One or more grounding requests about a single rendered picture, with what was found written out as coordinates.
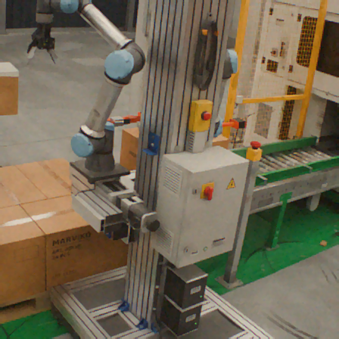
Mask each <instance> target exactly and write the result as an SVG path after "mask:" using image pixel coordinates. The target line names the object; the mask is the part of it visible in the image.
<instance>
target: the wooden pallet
mask: <svg viewBox="0 0 339 339"><path fill-rule="evenodd" d="M25 300H30V301H29V302H27V303H22V304H19V305H16V306H10V307H8V308H6V309H0V324H1V323H3V322H4V323H6V322H9V321H11V320H15V319H19V318H22V317H24V316H30V315H32V314H34V313H40V312H43V311H46V310H47V309H52V308H51V294H50V290H48V291H47V290H46V291H45V292H42V293H39V294H35V295H30V296H28V297H24V298H22V299H20V298H19V299H16V300H13V301H10V302H5V303H2V304H0V308H1V307H3V306H7V305H9V304H10V305H12V304H15V303H18V302H20V301H25Z"/></svg>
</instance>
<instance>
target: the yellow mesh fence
mask: <svg viewBox="0 0 339 339"><path fill-rule="evenodd" d="M250 2H255V1H253V0H252V1H251V0H241V8H240V10H241V13H240V17H239V22H238V30H237V35H236V36H237V39H236V44H235V52H236V54H237V56H238V72H237V73H233V74H232V77H231V80H230V85H229V93H228V99H227V104H226V109H225V118H224V123H228V122H229V119H232V116H233V111H234V106H235V97H236V92H237V87H238V83H239V81H238V79H242V78H239V75H240V66H241V57H242V55H245V53H243V54H242V52H243V48H244V45H245V44H244V40H245V39H244V36H254V33H253V35H251V34H250V35H245V31H246V27H247V19H248V17H255V16H254V15H253V16H250V15H249V16H248V11H249V7H250V8H251V7H255V6H250ZM255 4H256V2H255ZM317 5H318V4H317ZM327 5H328V0H321V1H320V5H319V7H320V8H319V15H318V17H317V19H318V20H317V24H316V26H317V27H316V30H315V37H314V40H313V47H310V48H313V49H312V51H311V52H312V53H311V56H310V60H311V61H310V63H309V69H308V71H307V73H308V74H307V79H306V80H307V81H306V85H305V87H306V88H305V89H304V92H303V93H304V94H301V95H297V94H296V95H286V96H279V95H278V96H269V97H261V98H244V99H242V103H241V104H242V107H243V104H244V105H245V107H246V105H247V104H253V103H255V104H256V103H258V104H259V103H260V102H261V103H260V104H262V102H264V104H265V102H267V104H268V103H271V101H273V102H277V101H281V102H285V101H289V100H296V101H298V99H303V102H302V105H301V107H299V108H300V109H301V111H299V112H300V115H299V122H298V123H299V124H298V126H297V132H296V136H299V137H301V138H302V137H303V128H304V125H305V121H306V115H307V111H308V108H309V99H310V96H311V92H312V89H313V80H314V76H315V72H316V64H317V60H318V56H319V48H320V45H321V38H322V32H323V26H324V22H325V14H326V11H327ZM315 6H316V5H315ZM253 11H254V10H253ZM249 12H251V11H249ZM249 45H250V43H249ZM258 45H259V44H258ZM268 45H269V44H268ZM269 46H274V47H275V46H277V47H278V46H280V47H281V46H283V47H284V46H285V47H286V46H290V45H272V44H271V45H269ZM245 47H246V45H245ZM252 47H253V45H252ZM261 47H262V45H261ZM310 48H309V49H310ZM296 51H297V50H296ZM299 51H300V49H299ZM303 51H304V50H303ZM306 51H307V50H306ZM308 52H310V51H308ZM301 53H302V51H301ZM250 54H251V53H250ZM254 55H263V56H264V54H253V56H254ZM242 64H243V62H242ZM245 66H246V64H245ZM305 76H306V74H305ZM302 77H303V76H302ZM241 83H243V84H244V82H241ZM268 101H270V102H268ZM289 102H290V101H289ZM237 106H240V104H239V105H237ZM299 108H298V109H299ZM231 129H232V127H231V126H226V127H223V128H222V136H223V137H225V138H228V139H229V138H230V133H231ZM232 131H233V129H232Z"/></svg>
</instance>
